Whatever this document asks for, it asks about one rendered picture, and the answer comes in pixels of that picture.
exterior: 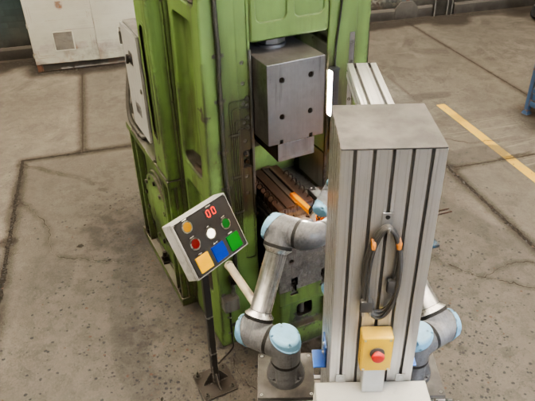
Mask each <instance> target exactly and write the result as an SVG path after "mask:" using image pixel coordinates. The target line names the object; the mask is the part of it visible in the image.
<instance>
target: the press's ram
mask: <svg viewBox="0 0 535 401"><path fill-rule="evenodd" d="M285 40H286V44H285V45H284V46H283V47H281V48H277V49H262V48H260V47H257V46H256V43H251V42H249V44H250V49H251V61H252V100H253V120H254V134H255V135H256V136H257V137H259V138H260V139H261V140H262V141H263V142H264V143H265V144H266V145H267V146H275V145H279V144H280V141H281V142H282V143H285V142H291V141H294V140H298V139H301V138H307V137H309V134H310V135H311V136H314V135H317V134H322V133H323V108H324V83H325V57H326V55H325V54H323V53H321V52H319V51H318V50H317V49H314V48H312V47H311V46H309V45H307V44H306V43H304V42H302V41H300V40H299V39H297V38H295V37H293V36H290V37H285Z"/></svg>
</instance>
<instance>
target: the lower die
mask: <svg viewBox="0 0 535 401"><path fill-rule="evenodd" d="M268 167H269V168H270V169H271V170H272V171H273V172H274V173H275V174H276V175H277V176H278V177H279V178H280V179H281V180H282V181H283V182H284V183H285V184H286V185H287V186H288V187H289V188H290V189H291V190H292V191H293V192H295V193H296V194H298V195H299V196H300V197H301V198H302V199H303V200H304V201H305V202H307V203H308V204H309V205H310V206H311V205H312V204H313V199H312V198H311V197H309V196H308V197H307V194H306V193H305V192H304V193H303V190H302V189H301V188H299V186H298V185H297V184H296V185H295V182H294V181H293V180H292V181H291V178H290V177H289V176H288V177H287V174H286V173H284V174H283V171H282V170H281V169H280V168H279V167H278V166H277V165H273V166H269V165H268V166H265V167H262V168H261V169H258V170H256V179H258V180H259V182H260V183H262V184H263V187H265V188H266V189H267V190H266V191H269V192H270V195H273V196H274V199H276V200H277V201H278V203H277V204H276V200H274V199H272V197H269V198H268V196H270V195H269V192H266V191H265V188H263V189H261V188H262V185H258V186H257V190H258V196H259V197H260V189H261V198H262V201H264V197H265V204H266V205H267V206H269V208H270V209H271V201H272V200H274V201H272V211H273V212H279V213H285V214H286V215H289V216H293V215H295V216H294V217H296V216H300V215H303V214H306V213H307V212H305V211H304V210H303V209H302V208H301V207H300V206H299V205H298V203H297V202H296V201H295V200H294V199H293V198H292V197H291V196H290V195H289V194H288V193H287V192H286V191H285V190H284V189H283V188H282V187H281V186H280V185H279V184H278V183H277V182H276V180H275V179H274V178H273V177H272V176H271V175H270V174H269V173H268V172H267V171H266V170H265V169H266V168H268ZM264 192H266V193H265V194H264Z"/></svg>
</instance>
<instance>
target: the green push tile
mask: <svg viewBox="0 0 535 401"><path fill-rule="evenodd" d="M226 240H227V242H228V245H229V246H230V248H231V250H232V251H235V250H236V249H237V248H238V247H240V246H241V245H243V242H242V240H241V238H240V236H239V234H238V232H237V231H234V232H233V233H232V234H230V235H229V236H227V237H226Z"/></svg>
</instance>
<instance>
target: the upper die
mask: <svg viewBox="0 0 535 401"><path fill-rule="evenodd" d="M254 139H255V140H256V141H257V142H258V143H259V144H260V145H261V146H262V147H263V148H264V149H265V150H266V151H267V152H268V153H269V154H270V155H271V156H272V157H273V158H274V159H275V160H276V161H277V162H281V161H285V160H288V159H291V158H297V157H300V156H303V155H306V154H312V153H314V136H311V135H310V134H309V137H307V138H301V139H298V140H294V141H291V142H285V143H282V142H281V141H280V144H279V145H275V146H267V145H266V144H265V143H264V142H263V141H262V140H261V139H260V138H259V137H257V136H256V135H255V134H254Z"/></svg>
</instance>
